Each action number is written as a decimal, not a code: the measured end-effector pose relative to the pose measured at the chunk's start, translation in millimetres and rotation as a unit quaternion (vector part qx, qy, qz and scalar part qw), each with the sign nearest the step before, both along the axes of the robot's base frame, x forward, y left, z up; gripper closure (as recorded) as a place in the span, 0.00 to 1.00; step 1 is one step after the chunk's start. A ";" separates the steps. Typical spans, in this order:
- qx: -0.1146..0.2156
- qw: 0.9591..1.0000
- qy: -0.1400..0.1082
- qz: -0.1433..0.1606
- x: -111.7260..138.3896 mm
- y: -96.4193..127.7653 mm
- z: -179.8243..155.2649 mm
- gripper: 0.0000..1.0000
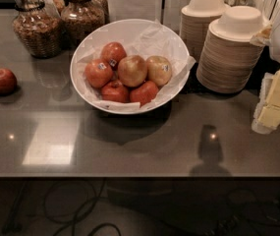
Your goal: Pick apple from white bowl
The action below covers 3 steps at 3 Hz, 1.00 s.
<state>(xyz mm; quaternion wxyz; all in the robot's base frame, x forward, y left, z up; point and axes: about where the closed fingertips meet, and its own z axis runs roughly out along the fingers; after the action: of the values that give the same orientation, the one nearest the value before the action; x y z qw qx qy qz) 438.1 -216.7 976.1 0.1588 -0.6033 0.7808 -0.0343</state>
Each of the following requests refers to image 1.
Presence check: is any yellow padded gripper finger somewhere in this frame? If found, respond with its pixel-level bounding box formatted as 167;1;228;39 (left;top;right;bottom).
250;26;271;47
252;69;280;135

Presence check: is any paper bowl stack, front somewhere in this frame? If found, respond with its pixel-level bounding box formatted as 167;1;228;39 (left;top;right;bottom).
196;6;265;93

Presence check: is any paper bowl stack, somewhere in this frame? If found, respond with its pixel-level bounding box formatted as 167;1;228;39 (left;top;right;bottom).
179;0;228;61
196;6;265;93

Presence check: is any paper bowl stack, back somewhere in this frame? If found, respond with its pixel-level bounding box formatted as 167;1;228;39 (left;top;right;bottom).
179;0;228;61

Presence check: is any white paper bowl liner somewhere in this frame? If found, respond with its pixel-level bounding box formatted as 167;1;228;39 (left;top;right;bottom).
76;19;196;113

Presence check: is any red apple, front right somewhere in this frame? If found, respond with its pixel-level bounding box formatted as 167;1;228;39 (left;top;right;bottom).
130;81;158;106

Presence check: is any yellow-red apple, centre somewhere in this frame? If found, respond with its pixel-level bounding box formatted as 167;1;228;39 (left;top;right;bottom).
117;55;147;88

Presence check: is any red apple with sticker, back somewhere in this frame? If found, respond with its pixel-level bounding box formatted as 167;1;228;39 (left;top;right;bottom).
100;42;127;70

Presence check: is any red apple with sticker, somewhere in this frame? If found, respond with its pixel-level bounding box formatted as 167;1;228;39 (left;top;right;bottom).
100;42;127;70
84;59;113;89

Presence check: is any red apple, front left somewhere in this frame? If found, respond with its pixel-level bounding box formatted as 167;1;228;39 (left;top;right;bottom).
101;80;129;103

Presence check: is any red apple with sticker, left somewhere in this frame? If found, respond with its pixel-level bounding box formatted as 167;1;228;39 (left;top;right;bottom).
84;59;113;89

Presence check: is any red apple on table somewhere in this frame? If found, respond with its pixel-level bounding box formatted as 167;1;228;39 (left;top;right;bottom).
0;68;17;95

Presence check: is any glass granola jar, middle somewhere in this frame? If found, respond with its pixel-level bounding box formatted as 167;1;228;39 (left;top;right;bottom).
61;0;105;45

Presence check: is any glass granola jar, left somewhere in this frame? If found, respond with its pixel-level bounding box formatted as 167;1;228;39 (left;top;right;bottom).
12;0;62;58

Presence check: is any black cable under table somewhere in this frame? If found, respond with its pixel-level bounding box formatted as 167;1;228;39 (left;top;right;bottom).
1;178;123;236

